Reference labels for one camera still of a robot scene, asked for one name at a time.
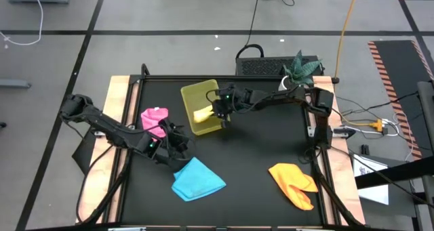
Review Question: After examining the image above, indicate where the yellow microfiber towel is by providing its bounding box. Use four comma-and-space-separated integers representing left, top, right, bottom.
193, 104, 216, 125

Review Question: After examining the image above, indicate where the black power cable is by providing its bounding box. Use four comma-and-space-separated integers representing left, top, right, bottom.
235, 0, 307, 60

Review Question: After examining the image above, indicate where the black hazard-striped floor mat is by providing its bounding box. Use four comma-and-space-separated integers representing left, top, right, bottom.
367, 39, 434, 161

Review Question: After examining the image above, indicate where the snake plant in white pot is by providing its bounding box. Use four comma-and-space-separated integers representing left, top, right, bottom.
277, 49, 322, 93

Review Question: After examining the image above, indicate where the black table frame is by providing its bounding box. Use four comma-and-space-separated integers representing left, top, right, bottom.
115, 63, 340, 230

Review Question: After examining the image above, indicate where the black perforated equipment box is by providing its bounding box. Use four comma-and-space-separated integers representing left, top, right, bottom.
235, 55, 325, 77

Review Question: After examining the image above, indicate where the long orange-yellow cable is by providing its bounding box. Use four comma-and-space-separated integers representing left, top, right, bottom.
333, 0, 360, 85

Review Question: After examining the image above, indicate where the light wooden side board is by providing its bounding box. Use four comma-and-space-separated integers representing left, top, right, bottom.
302, 75, 367, 226
75, 75, 140, 225

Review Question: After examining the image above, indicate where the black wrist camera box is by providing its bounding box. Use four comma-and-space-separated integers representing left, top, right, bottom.
140, 138, 162, 157
220, 88, 243, 105

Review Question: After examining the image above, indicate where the orange microfiber towel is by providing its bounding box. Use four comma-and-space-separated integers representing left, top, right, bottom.
268, 162, 319, 211

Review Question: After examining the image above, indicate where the white paper sheet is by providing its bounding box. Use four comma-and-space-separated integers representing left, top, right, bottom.
352, 154, 391, 206

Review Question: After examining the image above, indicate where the pink microfiber towel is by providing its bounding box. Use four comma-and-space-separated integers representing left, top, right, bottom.
140, 107, 170, 139

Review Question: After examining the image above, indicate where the black overhead camera frame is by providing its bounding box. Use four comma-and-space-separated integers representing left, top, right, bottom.
354, 81, 434, 231

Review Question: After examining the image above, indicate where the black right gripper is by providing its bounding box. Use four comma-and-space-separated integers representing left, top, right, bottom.
209, 83, 238, 129

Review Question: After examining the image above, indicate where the white floor cable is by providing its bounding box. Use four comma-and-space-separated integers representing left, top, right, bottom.
0, 0, 45, 47

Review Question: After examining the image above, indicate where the yellow power splitter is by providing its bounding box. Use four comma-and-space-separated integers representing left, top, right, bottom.
358, 118, 384, 131

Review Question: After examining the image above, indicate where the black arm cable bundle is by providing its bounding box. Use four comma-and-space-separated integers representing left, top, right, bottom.
309, 148, 366, 227
75, 145, 132, 225

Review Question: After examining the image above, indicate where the yellow-green plastic bin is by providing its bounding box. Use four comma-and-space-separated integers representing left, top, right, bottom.
180, 79, 232, 137

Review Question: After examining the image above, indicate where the white power cord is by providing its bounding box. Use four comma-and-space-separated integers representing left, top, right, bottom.
354, 114, 403, 138

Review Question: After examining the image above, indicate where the black sheet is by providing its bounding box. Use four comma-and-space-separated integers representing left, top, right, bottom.
71, 128, 100, 176

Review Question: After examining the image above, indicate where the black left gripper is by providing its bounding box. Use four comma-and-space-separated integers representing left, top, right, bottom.
156, 118, 195, 173

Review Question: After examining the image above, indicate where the blue microfiber towel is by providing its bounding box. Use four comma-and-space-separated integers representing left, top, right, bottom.
171, 156, 227, 203

